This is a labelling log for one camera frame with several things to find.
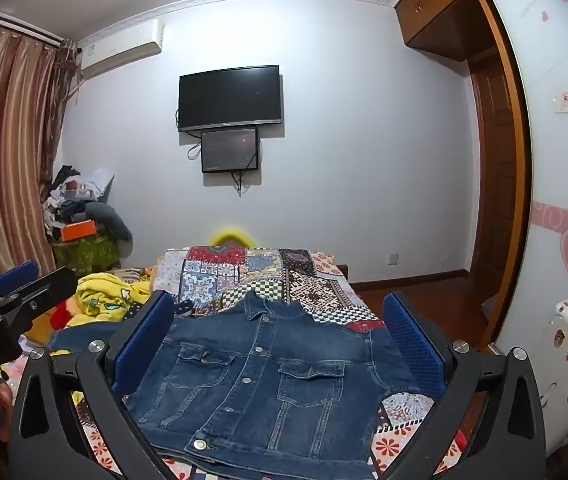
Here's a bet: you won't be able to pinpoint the wooden overhead cabinet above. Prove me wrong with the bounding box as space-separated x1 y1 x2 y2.
392 0 504 64

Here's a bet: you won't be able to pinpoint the red striped curtain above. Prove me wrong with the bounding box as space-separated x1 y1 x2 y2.
0 22 83 292

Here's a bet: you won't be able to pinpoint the pile of mixed clothes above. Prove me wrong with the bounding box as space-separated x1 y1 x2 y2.
41 163 115 242

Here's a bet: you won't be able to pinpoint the black hanging cable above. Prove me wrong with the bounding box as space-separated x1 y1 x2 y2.
230 169 254 199

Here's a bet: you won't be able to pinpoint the yellow cartoon blanket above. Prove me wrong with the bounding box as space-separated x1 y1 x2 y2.
24 269 157 346

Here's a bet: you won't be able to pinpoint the patchwork printed bedspread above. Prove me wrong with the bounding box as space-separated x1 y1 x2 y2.
151 245 465 480

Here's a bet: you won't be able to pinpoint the pink floral bed sheet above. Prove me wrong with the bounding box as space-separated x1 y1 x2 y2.
0 355 470 480

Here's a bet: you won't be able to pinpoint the black wall television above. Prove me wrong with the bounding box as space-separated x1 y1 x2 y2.
178 64 283 133

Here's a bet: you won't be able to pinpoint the white wardrobe sliding door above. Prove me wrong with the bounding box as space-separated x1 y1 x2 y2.
484 0 568 361

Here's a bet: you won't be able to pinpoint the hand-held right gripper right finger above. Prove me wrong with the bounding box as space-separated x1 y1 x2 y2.
379 290 550 480

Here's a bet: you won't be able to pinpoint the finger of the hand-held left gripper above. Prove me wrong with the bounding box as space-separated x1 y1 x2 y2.
0 266 79 333
0 260 41 311

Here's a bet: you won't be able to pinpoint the blue denim jeans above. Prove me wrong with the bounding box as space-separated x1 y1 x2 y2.
46 290 421 480

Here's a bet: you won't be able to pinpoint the red and yellow plush toy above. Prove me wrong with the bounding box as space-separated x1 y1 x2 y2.
25 304 74 347

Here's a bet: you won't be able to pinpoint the small black wall panel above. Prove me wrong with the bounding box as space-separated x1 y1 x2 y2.
200 127 259 175

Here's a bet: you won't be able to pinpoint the white air conditioner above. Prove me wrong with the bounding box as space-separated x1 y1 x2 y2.
77 18 165 81

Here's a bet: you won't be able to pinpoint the orange box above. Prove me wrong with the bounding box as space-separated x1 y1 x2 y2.
60 218 99 243

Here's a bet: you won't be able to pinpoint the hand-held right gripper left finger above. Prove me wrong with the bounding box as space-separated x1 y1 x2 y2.
9 290 180 480

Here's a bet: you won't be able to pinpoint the yellow curved object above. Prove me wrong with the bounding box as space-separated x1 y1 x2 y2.
208 227 251 249

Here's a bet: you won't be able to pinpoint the brown wooden door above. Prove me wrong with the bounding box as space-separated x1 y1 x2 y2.
466 46 521 292

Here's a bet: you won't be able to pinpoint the green patterned cloth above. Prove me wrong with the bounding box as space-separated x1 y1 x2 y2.
53 234 120 277

